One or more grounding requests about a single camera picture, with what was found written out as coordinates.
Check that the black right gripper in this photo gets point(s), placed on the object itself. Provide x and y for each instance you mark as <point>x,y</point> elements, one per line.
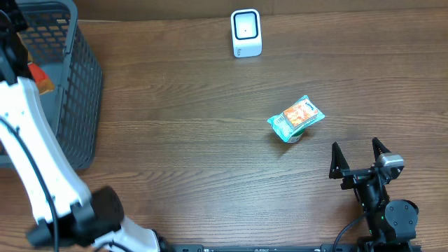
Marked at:
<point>359,173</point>

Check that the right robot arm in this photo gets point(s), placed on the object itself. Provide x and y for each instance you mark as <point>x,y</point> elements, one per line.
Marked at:
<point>392,223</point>

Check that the grey plastic mesh basket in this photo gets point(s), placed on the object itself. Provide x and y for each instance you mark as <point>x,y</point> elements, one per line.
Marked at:
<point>56,44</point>

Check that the green lid white jar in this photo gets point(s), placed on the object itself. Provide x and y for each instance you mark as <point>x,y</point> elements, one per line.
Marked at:
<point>296,137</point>

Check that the orange long noodle package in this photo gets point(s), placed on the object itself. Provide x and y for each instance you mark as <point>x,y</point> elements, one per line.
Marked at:
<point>41,79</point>

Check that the orange tissue pack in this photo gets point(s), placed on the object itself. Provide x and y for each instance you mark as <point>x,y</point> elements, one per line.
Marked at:
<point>301,112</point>

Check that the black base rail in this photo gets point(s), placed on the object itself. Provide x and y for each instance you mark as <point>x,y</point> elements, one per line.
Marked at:
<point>321,248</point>

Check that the white barcode scanner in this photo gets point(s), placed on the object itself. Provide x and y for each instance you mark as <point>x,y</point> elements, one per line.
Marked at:
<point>246,33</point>

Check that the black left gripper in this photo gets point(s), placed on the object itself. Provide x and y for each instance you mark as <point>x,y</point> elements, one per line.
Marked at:
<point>5,22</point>

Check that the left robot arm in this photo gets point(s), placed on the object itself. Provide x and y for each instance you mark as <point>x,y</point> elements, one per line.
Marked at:
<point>66,212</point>

